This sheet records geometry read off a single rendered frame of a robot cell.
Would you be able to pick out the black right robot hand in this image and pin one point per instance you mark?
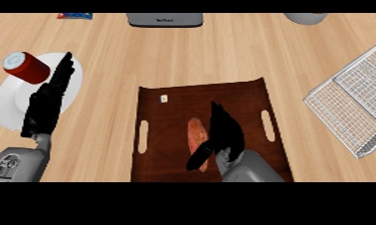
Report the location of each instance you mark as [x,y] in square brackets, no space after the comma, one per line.
[225,126]

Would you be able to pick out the dark brown wooden tray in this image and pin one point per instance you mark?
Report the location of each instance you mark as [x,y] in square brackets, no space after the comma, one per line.
[171,112]

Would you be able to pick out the white round plate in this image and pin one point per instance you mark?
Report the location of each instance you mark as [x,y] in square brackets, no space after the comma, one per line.
[14,103]

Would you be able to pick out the grey flat appliance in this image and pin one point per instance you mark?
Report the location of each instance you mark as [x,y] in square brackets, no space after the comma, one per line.
[165,20]

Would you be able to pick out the grey round pot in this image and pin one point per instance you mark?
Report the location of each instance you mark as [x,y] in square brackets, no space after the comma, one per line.
[305,18]

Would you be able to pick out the red can with white lid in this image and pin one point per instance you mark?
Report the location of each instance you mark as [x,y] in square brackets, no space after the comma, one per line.
[28,67]

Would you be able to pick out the blue and red packet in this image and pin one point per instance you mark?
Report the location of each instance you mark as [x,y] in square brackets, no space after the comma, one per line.
[73,16]

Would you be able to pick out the small white label sticker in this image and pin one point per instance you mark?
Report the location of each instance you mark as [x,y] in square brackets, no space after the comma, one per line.
[163,98]

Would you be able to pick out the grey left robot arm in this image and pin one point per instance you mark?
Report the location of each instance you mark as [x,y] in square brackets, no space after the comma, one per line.
[23,162]

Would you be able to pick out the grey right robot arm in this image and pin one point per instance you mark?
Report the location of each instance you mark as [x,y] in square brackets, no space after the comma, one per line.
[244,167]

